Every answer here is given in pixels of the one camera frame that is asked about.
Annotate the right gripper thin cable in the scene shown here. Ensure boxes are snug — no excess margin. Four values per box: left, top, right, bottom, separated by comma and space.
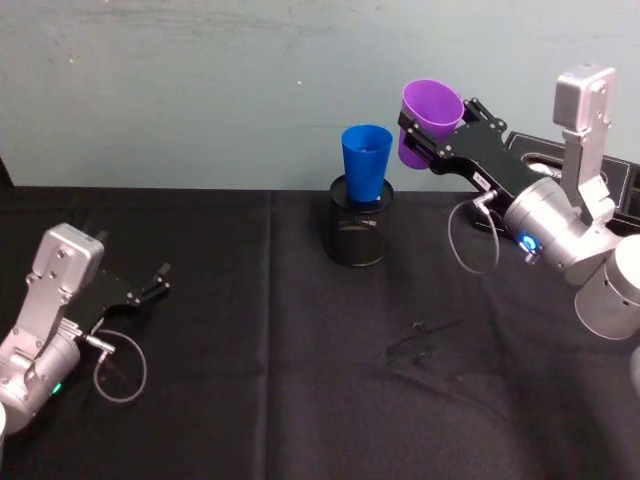
446, 189, 502, 275

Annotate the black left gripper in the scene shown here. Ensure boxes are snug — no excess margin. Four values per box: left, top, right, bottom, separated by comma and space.
68, 229, 172, 332

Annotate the black mesh pen holder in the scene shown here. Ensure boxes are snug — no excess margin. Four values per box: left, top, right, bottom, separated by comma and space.
323, 174, 395, 268

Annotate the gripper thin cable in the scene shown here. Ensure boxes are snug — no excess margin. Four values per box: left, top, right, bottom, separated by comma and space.
82, 329, 148, 404
446, 189, 502, 275

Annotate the purple plastic cup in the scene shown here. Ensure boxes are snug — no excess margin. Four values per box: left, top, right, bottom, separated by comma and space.
396, 79, 466, 172

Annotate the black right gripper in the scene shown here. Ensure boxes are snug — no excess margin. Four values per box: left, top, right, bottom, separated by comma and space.
397, 97, 533, 207

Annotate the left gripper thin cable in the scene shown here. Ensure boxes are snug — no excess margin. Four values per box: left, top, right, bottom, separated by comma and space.
82, 329, 148, 404

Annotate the black table cloth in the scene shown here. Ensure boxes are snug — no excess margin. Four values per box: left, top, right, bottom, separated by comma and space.
0, 185, 640, 480

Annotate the blue plastic cup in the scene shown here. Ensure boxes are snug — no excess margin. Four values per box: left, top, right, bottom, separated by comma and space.
340, 124, 394, 204

